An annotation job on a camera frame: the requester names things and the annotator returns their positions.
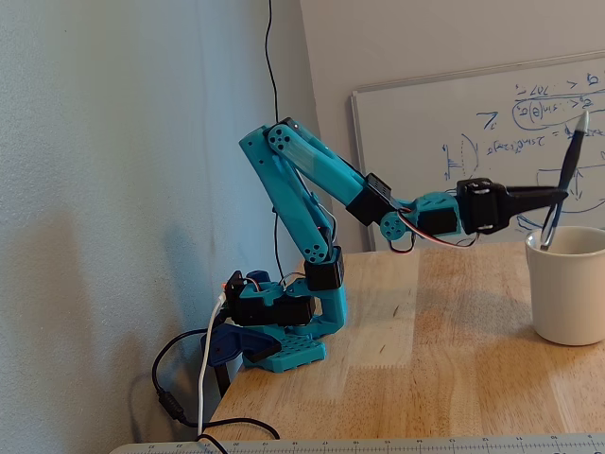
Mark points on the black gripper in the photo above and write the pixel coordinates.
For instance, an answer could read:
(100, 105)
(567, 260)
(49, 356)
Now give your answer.
(482, 206)

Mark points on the black pen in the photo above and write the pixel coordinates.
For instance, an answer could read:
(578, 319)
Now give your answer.
(574, 151)

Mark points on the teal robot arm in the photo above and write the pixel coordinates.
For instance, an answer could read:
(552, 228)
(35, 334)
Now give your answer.
(283, 198)

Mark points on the white ceramic mug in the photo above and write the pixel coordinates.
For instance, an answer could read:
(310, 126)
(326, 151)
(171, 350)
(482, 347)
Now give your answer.
(572, 293)

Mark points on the whiteboard with blue writing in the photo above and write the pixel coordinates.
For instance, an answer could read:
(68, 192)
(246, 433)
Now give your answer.
(416, 132)

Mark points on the grey cutting mat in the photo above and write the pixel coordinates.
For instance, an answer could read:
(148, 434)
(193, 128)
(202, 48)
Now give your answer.
(378, 445)

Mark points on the blue table clamp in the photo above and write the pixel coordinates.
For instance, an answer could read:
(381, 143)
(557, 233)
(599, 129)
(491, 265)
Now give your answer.
(227, 345)

